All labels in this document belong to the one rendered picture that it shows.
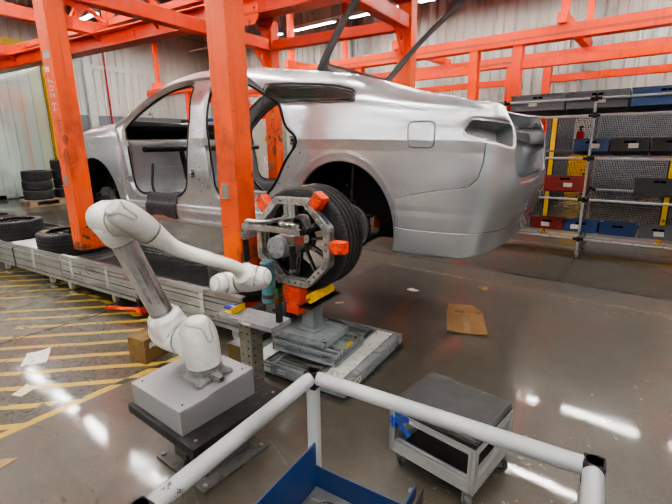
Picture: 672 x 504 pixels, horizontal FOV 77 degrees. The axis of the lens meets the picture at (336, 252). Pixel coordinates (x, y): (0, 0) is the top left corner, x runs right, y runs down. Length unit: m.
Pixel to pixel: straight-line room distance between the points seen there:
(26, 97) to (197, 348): 13.87
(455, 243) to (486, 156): 0.52
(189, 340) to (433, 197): 1.57
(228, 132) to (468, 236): 1.57
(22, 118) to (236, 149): 12.84
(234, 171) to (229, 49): 0.70
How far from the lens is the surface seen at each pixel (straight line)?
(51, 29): 4.43
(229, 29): 2.83
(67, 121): 4.34
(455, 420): 0.75
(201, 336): 1.93
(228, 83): 2.76
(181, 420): 1.91
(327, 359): 2.71
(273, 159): 6.10
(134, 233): 1.75
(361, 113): 2.81
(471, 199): 2.57
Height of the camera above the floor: 1.43
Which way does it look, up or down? 14 degrees down
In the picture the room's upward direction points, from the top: 1 degrees counter-clockwise
